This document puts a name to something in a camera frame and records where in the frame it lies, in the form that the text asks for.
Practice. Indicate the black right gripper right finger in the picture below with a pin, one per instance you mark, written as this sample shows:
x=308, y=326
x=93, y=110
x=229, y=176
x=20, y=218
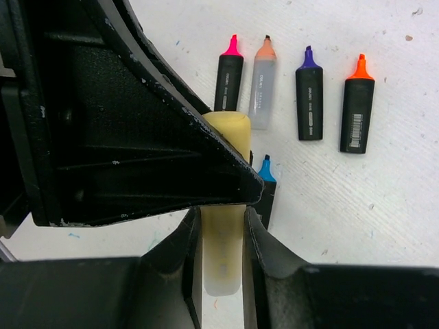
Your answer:
x=276, y=285

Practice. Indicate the black pink highlighter pen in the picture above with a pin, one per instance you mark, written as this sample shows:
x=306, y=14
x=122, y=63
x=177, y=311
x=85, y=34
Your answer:
x=229, y=72

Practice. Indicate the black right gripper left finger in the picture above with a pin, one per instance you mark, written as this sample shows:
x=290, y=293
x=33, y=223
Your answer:
x=170, y=278

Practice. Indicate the purple black highlighter pen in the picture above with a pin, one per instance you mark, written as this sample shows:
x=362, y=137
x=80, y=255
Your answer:
x=309, y=98

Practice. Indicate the blue highlighter pen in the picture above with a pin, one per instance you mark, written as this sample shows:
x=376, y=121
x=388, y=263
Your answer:
x=264, y=206

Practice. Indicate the orange black highlighter pen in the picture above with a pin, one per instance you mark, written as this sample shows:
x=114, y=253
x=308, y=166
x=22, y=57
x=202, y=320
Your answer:
x=357, y=109

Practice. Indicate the yellow pastel highlighter pen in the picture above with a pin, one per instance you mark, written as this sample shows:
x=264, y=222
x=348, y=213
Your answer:
x=223, y=226

